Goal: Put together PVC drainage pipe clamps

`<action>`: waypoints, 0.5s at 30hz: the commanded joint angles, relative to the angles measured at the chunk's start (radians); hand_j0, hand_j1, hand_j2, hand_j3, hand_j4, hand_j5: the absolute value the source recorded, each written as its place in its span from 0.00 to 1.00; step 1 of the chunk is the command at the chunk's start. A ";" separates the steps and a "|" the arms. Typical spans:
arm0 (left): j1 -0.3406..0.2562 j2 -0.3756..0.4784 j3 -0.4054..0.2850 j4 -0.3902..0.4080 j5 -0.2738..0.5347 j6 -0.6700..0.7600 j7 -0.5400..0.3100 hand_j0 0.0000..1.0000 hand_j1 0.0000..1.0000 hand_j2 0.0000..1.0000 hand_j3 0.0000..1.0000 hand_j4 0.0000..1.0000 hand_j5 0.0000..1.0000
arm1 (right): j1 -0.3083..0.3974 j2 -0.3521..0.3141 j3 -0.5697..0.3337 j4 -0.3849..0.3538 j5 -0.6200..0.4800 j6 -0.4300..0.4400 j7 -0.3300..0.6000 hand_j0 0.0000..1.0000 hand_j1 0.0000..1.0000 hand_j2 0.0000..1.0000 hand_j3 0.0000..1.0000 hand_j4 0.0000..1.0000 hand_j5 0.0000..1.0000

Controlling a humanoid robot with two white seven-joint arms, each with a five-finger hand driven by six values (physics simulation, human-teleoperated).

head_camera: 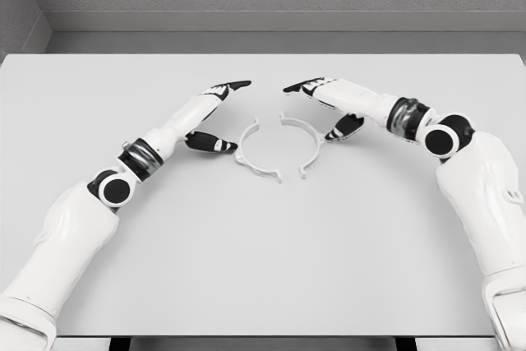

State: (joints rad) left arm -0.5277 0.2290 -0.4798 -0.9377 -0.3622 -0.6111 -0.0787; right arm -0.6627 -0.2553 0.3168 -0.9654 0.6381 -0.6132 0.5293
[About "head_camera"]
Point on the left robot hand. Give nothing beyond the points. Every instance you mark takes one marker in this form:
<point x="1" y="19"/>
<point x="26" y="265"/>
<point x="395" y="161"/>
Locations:
<point x="193" y="112"/>

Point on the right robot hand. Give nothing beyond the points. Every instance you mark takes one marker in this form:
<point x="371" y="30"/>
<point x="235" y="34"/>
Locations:
<point x="341" y="92"/>

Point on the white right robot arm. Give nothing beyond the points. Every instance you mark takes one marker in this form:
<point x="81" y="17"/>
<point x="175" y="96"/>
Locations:
<point x="472" y="170"/>

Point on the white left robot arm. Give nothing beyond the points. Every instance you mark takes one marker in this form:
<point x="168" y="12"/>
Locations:
<point x="82" y="219"/>

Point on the white table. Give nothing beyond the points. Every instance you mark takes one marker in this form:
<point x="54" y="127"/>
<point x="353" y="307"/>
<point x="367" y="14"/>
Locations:
<point x="263" y="211"/>

